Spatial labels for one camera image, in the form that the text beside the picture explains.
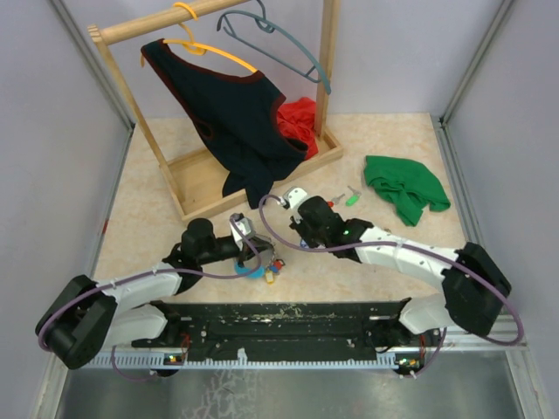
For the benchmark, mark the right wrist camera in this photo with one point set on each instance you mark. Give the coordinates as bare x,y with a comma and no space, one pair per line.
293,198

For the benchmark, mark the yellow hanger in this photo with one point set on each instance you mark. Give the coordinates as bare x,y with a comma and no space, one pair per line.
191,46

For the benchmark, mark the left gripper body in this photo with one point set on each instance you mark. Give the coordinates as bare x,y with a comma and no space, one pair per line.
233,251

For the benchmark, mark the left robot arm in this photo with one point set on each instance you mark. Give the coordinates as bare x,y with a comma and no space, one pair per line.
89,316

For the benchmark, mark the navy tank top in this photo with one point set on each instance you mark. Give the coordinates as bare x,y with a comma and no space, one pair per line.
235,117

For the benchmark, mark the blue-grey hanger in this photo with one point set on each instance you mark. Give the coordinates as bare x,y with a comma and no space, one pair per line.
256,31

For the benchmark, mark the red cloth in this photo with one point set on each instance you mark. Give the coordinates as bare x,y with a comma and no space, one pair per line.
296,120

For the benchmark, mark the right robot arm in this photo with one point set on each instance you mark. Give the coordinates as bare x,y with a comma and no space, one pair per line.
470,286

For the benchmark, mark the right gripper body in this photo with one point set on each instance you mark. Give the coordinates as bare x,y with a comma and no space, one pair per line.
313,238

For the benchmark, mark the green cloth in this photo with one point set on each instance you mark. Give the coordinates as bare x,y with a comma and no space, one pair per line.
407,184

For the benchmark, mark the wooden clothes rack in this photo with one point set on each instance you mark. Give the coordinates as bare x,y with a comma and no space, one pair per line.
195,180

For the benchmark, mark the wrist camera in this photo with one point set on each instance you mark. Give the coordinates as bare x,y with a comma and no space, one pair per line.
241,228
293,198

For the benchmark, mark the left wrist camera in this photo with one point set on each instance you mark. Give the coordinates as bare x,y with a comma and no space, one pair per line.
241,228

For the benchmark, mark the key with green tag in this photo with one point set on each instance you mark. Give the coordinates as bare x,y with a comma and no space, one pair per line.
354,198

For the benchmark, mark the key with red tag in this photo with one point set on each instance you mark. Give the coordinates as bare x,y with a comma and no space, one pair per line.
335,200

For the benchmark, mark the yellow tag on disc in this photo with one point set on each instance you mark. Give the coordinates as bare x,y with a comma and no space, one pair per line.
269,276

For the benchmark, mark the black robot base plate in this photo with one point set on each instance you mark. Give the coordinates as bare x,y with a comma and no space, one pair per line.
276,332

